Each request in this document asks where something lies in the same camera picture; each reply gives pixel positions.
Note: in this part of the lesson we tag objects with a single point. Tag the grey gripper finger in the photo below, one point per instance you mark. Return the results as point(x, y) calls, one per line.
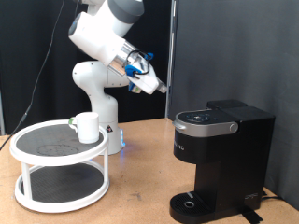
point(162, 87)

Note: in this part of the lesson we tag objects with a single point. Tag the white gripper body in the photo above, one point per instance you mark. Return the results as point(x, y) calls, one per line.
point(146, 81)

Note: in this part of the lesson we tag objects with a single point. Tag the white mug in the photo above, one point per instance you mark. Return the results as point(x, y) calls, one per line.
point(88, 129)

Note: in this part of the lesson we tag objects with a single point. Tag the black Keurig coffee machine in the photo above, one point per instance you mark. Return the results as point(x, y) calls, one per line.
point(230, 161)

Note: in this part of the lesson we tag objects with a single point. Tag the white two-tier turntable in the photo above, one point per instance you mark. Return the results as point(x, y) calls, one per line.
point(59, 155)

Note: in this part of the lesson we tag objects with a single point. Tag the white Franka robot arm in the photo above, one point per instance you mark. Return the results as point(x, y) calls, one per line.
point(99, 81)

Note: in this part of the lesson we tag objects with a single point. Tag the grey metal pole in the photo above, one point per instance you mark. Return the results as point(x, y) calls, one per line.
point(169, 46)

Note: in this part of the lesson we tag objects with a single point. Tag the black tape strip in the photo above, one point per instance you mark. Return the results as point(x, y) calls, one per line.
point(251, 216)

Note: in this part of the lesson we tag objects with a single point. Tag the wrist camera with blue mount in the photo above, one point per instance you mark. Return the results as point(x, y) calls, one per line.
point(134, 88)

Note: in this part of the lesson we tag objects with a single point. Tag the grey metal post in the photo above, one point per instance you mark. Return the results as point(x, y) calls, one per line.
point(2, 109)

